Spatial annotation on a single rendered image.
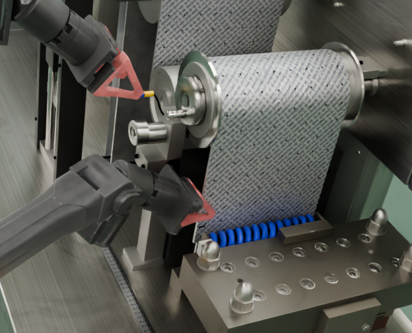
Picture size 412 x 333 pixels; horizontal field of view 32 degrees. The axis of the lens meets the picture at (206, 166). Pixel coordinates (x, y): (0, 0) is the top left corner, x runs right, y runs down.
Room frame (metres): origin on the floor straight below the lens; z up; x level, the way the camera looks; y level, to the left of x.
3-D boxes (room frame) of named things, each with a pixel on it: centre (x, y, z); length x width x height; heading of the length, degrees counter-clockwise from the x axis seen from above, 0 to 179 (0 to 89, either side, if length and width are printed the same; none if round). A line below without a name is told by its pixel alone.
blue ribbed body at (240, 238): (0.97, -0.12, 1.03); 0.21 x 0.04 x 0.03; 122
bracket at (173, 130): (0.98, 0.08, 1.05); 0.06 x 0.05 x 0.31; 122
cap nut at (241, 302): (0.78, -0.09, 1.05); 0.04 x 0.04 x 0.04
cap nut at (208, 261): (0.86, -0.03, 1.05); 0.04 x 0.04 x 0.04
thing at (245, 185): (0.98, -0.10, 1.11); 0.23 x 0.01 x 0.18; 122
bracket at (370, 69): (1.13, -0.23, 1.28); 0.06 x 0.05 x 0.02; 122
